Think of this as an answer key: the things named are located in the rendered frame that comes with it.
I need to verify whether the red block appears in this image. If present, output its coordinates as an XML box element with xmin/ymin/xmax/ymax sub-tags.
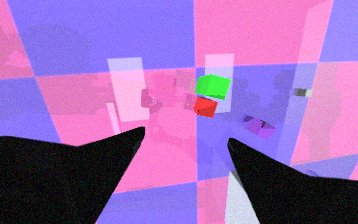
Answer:
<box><xmin>194</xmin><ymin>97</ymin><xmax>218</xmax><ymax>118</ymax></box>

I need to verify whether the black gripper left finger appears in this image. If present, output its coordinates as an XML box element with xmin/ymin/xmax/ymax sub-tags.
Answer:
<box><xmin>0</xmin><ymin>126</ymin><xmax>145</xmax><ymax>224</ymax></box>

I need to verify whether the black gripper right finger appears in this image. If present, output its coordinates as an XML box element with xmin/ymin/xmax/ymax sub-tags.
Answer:
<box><xmin>227</xmin><ymin>137</ymin><xmax>358</xmax><ymax>224</ymax></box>

